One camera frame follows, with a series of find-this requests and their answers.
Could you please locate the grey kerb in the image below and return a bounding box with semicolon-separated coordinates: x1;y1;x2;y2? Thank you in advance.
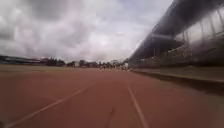
130;69;224;96

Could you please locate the roofed grandstand building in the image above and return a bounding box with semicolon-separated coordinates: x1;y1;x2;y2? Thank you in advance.
128;0;224;69

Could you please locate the group of people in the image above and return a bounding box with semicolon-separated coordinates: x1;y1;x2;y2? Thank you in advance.
98;61;130;72

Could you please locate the red running track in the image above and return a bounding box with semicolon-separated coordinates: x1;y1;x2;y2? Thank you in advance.
0;68;224;128

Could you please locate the row of distant trees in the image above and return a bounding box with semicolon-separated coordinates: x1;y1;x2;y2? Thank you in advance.
39;57;124;69

